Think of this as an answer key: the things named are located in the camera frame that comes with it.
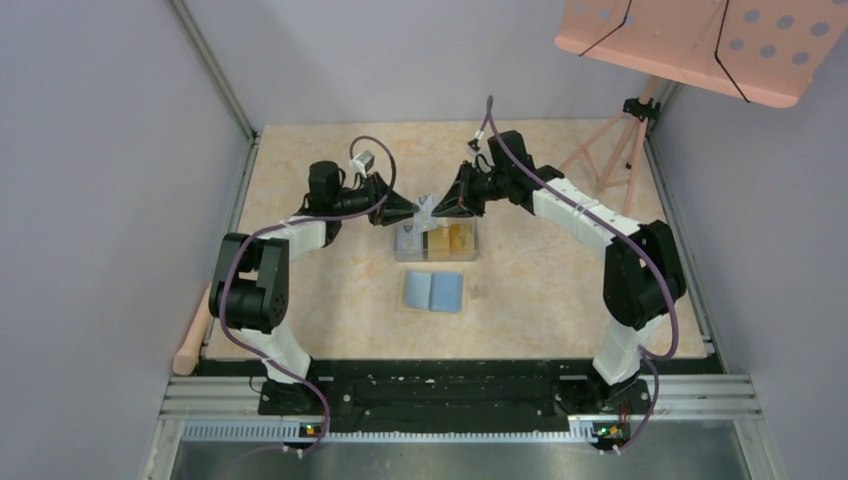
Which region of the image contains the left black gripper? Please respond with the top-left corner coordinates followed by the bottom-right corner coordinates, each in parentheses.
top-left (333, 171), bottom-right (419, 226)

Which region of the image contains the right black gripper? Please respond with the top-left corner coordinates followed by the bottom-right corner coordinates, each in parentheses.
top-left (432, 161), bottom-right (509, 219)

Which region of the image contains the clear plastic card box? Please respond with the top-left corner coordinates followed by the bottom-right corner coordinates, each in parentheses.
top-left (393, 218), bottom-right (479, 262)

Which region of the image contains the grey credit card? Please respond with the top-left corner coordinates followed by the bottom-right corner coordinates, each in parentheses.
top-left (413, 193), bottom-right (438, 234)
top-left (394, 224), bottom-right (424, 262)

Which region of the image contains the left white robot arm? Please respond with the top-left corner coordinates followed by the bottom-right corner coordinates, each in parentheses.
top-left (208, 160), bottom-right (418, 415)

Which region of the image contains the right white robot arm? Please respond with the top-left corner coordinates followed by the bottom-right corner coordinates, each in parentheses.
top-left (432, 130), bottom-right (687, 412)

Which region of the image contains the yellow card stack in box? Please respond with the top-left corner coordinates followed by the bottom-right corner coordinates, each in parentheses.
top-left (425, 224), bottom-right (477, 261)

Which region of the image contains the pink music stand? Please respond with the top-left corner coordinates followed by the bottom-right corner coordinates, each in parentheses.
top-left (555, 0), bottom-right (847, 213)

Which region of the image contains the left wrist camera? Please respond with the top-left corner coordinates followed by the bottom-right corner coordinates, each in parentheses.
top-left (349, 150), bottom-right (375, 175)

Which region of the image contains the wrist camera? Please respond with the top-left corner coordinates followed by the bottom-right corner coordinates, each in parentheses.
top-left (466, 130), bottom-right (484, 159)
top-left (349, 150), bottom-right (375, 175)

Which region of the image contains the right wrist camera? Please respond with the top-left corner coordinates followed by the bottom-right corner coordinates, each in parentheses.
top-left (466, 130), bottom-right (484, 159)

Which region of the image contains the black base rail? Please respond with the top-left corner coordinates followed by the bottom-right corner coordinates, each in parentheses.
top-left (258, 359), bottom-right (651, 434)

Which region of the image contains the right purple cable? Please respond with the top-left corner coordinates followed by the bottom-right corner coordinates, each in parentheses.
top-left (482, 95), bottom-right (681, 455)

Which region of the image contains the wooden mallet handle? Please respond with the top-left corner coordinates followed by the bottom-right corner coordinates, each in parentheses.
top-left (172, 285), bottom-right (211, 376)

